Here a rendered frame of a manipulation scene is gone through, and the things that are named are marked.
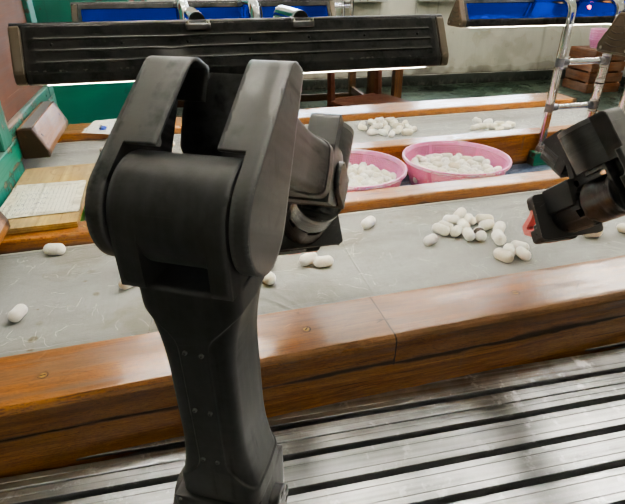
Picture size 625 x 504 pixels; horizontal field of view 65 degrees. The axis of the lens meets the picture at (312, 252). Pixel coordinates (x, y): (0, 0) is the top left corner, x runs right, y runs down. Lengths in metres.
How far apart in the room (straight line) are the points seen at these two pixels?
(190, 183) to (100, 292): 0.59
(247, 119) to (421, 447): 0.48
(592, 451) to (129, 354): 0.57
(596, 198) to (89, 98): 3.19
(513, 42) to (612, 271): 6.10
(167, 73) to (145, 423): 0.44
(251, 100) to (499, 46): 6.57
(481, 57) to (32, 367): 6.38
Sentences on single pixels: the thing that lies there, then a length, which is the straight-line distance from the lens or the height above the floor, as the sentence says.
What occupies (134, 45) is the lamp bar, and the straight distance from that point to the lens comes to 0.76.
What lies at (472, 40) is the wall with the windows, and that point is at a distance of 6.62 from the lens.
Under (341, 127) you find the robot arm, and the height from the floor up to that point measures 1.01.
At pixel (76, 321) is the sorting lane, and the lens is 0.78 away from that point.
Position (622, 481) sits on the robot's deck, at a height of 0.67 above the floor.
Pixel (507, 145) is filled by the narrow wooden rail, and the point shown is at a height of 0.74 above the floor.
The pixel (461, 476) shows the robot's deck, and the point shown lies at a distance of 0.64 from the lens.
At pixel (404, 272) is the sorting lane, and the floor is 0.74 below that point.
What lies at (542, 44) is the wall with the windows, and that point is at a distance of 7.13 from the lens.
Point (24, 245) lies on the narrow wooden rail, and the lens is 1.00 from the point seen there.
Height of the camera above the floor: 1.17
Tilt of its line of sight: 29 degrees down
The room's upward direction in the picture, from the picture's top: straight up
